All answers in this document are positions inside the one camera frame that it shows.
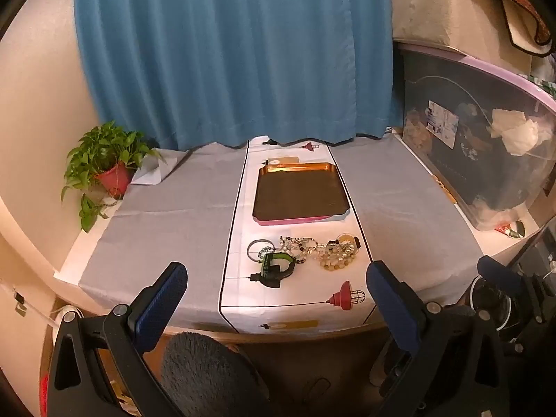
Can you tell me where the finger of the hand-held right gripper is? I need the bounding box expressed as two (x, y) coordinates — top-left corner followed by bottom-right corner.
(370, 341), (411, 400)
(477, 255), (552, 326)

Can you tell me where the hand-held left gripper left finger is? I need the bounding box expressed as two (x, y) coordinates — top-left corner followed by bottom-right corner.
(47, 262), (188, 417)

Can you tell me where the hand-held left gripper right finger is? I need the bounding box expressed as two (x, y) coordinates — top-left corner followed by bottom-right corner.
(366, 261), (509, 417)

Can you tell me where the cream bead bracelet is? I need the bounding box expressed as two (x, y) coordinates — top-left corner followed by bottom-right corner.
(319, 250), (358, 272)

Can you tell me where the bronze bangle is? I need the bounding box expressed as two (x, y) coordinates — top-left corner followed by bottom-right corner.
(247, 239), (272, 263)

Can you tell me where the mixed dark bead bracelet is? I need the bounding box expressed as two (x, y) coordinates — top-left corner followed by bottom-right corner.
(278, 235), (320, 255)

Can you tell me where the black and green watch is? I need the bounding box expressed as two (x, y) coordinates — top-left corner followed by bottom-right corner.
(251, 252), (297, 289)

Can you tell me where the orange tray with pink rim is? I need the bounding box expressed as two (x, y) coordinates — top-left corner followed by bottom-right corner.
(252, 162), (350, 227)

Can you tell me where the white-rimmed round device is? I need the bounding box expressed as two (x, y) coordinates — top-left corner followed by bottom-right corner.
(469, 276), (515, 340)

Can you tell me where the black shelf unit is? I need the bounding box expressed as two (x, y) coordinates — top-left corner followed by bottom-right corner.
(506, 223), (556, 296)

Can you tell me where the red and green packet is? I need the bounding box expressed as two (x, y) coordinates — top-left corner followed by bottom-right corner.
(495, 221), (527, 239)

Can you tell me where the person's grey fleece left leg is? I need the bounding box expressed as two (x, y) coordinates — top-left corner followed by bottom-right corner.
(161, 331), (268, 417)

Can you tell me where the grey tablecloth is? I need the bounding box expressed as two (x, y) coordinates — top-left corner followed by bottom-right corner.
(52, 132), (483, 335)

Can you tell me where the white printed table runner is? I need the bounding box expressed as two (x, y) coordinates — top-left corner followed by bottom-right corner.
(216, 136), (378, 335)

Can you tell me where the white round floor device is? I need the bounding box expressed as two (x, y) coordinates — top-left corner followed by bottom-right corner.
(54, 305), (85, 328)

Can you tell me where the clear plastic storage bin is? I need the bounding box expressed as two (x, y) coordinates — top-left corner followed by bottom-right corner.
(393, 39), (556, 232)

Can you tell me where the white crumpled bag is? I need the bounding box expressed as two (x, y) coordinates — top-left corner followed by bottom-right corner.
(486, 108), (552, 157)

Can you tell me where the red cloth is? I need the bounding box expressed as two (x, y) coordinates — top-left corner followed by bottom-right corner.
(39, 371), (53, 417)

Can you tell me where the white sticker label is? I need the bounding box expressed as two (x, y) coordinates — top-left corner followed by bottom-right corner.
(426, 100), (459, 142)

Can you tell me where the green potted plant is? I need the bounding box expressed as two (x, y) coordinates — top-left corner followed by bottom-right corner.
(61, 122), (163, 233)

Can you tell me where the green patterned cloth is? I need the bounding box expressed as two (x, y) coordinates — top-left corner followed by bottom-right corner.
(528, 74), (556, 96)

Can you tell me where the purple bin lid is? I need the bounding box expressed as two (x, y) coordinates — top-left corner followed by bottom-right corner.
(393, 39), (556, 116)

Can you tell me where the blue curtain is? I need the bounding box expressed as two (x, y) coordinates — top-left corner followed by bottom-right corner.
(74, 0), (404, 150)

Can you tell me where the patterned cloth with black border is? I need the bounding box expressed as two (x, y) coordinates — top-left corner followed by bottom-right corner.
(471, 0), (556, 58)

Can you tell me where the beige fabric box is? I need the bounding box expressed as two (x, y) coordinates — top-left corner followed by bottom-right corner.
(386, 0), (528, 59)

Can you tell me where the white wall cable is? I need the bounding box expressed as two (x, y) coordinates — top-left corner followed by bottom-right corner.
(0, 284), (59, 326)

